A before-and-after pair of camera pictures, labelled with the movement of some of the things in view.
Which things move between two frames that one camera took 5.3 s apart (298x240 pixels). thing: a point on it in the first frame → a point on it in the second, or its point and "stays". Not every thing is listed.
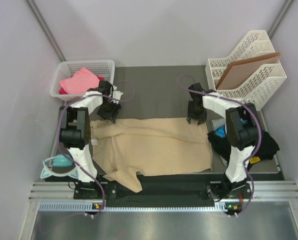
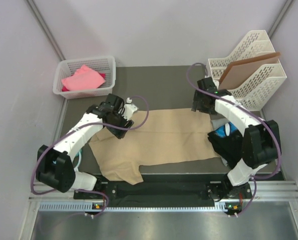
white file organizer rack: (257, 87) stays
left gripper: (112, 114) → (119, 133)
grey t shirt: (217, 123) stays
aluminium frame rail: (262, 191) stays
